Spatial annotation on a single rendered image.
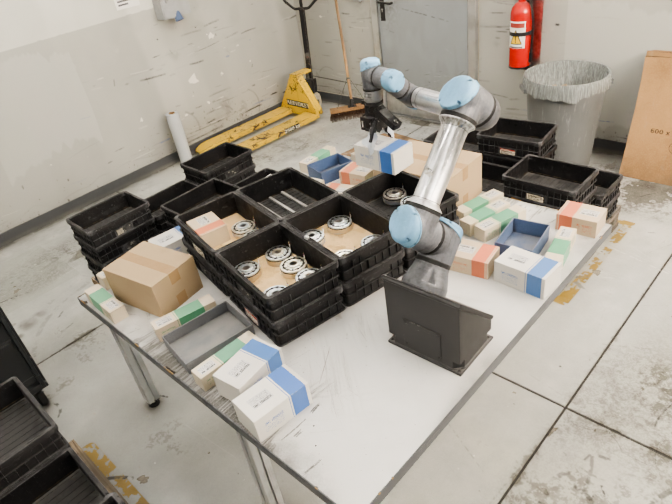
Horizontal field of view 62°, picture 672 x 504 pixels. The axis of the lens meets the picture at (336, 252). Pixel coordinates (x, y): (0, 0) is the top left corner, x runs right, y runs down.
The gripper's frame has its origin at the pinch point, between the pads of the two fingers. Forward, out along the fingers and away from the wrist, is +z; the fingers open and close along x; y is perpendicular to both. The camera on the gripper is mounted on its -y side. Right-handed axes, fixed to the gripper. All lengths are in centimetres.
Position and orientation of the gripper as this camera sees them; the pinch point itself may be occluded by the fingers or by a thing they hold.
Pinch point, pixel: (383, 149)
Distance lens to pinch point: 226.0
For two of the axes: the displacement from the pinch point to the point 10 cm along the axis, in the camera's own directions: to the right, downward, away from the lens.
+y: -7.2, -2.9, 6.3
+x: -6.8, 4.9, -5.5
